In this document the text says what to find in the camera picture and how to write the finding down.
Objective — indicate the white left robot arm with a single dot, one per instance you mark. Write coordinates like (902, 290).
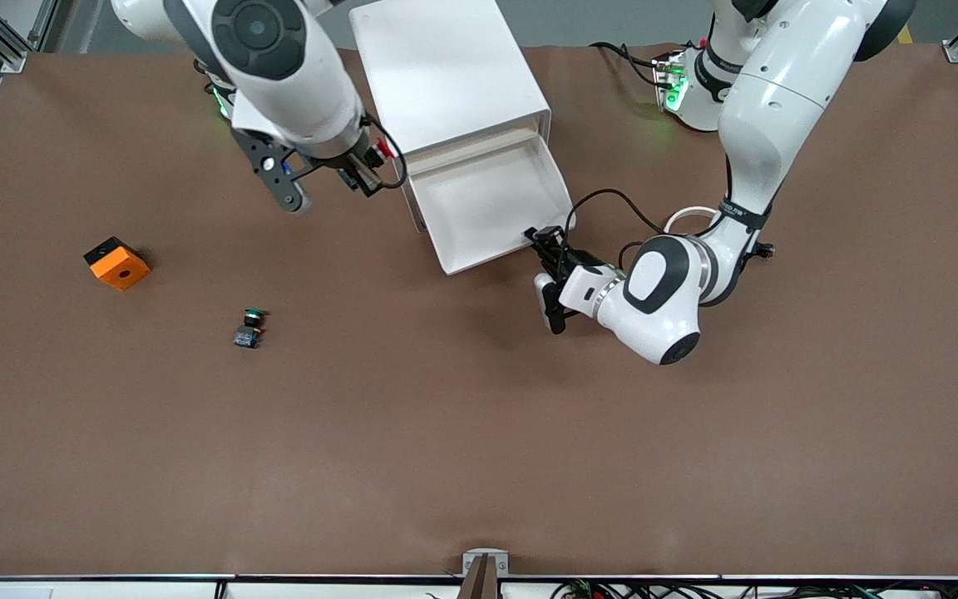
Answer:
(778, 108)

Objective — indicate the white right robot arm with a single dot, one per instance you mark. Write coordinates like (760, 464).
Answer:
(279, 66)

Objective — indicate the brown table cover sheet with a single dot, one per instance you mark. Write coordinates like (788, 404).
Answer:
(479, 416)

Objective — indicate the yellow floor tape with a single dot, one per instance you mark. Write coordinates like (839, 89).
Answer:
(906, 35)

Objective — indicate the white plastic drawer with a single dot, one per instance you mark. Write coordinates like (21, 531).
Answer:
(487, 200)
(471, 150)

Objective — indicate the white plastic drawer cabinet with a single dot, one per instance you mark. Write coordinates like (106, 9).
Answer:
(437, 66)

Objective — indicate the orange and black switch box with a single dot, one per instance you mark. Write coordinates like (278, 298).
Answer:
(117, 268)

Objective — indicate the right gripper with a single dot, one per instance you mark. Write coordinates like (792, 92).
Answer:
(354, 173)

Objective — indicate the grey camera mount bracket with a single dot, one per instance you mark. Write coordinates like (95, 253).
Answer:
(485, 574)

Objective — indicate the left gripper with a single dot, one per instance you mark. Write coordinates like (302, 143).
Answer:
(563, 261)

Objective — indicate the green push button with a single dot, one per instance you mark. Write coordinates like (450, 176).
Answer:
(248, 333)

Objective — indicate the small black clip component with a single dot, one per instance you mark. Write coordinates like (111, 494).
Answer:
(766, 249)

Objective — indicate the white table edge rail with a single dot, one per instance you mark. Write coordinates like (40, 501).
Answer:
(113, 586)

